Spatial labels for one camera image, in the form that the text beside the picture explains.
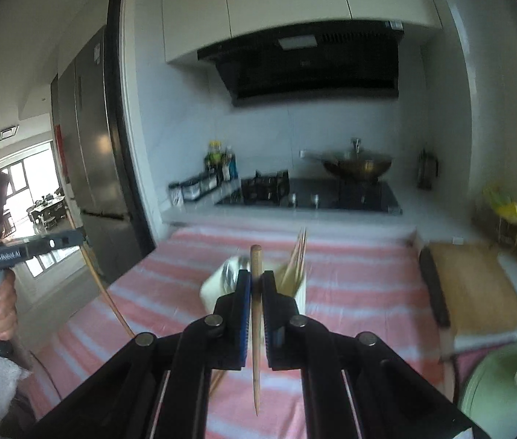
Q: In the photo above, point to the wok with glass lid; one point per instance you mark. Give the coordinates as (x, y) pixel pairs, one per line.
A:
(356, 164)

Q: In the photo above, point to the wooden cutting board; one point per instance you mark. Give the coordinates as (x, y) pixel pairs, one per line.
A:
(469, 292)

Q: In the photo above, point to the wire basket yellow items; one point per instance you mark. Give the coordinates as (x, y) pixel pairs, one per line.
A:
(495, 215)

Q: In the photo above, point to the steel spoon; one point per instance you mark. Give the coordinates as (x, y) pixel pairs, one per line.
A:
(230, 272)

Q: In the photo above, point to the wooden chopstick pair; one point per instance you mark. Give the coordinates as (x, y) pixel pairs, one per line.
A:
(256, 270)
(104, 292)

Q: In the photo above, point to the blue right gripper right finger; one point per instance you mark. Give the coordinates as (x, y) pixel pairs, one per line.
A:
(273, 316)

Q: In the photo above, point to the sauce bottles group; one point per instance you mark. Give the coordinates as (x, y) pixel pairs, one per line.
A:
(221, 162)

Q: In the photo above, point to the black french press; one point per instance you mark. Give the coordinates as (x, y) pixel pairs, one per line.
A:
(427, 170)

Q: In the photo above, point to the black gas cooktop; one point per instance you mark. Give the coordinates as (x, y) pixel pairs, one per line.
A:
(279, 190)

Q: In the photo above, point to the wooden chopstick long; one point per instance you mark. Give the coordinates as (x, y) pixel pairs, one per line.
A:
(294, 270)

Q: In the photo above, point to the pink white striped cloth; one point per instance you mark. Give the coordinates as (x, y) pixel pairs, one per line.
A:
(160, 387)

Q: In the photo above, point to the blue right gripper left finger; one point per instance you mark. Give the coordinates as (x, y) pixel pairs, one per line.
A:
(240, 318)

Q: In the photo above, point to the black range hood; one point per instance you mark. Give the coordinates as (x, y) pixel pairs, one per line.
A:
(336, 58)

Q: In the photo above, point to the grey steel refrigerator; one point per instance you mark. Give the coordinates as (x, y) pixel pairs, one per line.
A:
(97, 182)

